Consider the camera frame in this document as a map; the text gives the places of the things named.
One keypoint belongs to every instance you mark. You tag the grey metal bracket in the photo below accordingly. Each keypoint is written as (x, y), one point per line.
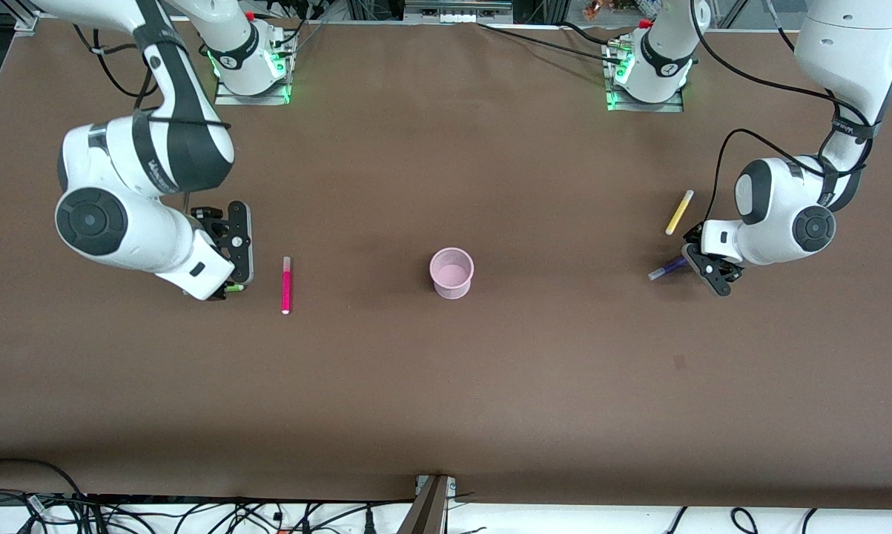
(457, 9)

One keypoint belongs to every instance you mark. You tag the yellow marker pen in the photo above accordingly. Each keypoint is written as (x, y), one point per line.
(679, 213)

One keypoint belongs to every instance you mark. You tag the pink plastic cup holder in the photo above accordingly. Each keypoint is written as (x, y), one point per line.
(451, 285)

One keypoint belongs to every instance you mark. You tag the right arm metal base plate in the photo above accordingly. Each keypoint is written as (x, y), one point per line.
(253, 99)

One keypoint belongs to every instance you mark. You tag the aluminium frame post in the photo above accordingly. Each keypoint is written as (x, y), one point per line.
(427, 512)

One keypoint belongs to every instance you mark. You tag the small orange object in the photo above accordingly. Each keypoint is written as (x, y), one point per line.
(595, 9)

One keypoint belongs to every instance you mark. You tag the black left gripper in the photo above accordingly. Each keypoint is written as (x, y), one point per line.
(692, 253)

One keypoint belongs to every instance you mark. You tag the green marker pen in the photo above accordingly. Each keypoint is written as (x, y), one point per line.
(236, 287)

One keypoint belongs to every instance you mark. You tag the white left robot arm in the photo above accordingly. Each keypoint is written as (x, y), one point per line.
(779, 215)

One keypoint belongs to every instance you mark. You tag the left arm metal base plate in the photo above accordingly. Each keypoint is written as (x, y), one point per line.
(642, 107)

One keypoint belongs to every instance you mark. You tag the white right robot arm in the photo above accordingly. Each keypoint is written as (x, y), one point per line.
(119, 170)

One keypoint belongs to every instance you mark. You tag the pink marker pen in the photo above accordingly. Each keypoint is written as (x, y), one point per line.
(286, 293)

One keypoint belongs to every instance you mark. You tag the purple marker pen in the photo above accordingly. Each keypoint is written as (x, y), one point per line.
(664, 271)

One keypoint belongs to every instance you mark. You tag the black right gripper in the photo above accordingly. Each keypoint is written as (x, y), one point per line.
(207, 218)

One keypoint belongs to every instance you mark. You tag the brown paper table cover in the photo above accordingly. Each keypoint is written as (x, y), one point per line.
(446, 386)

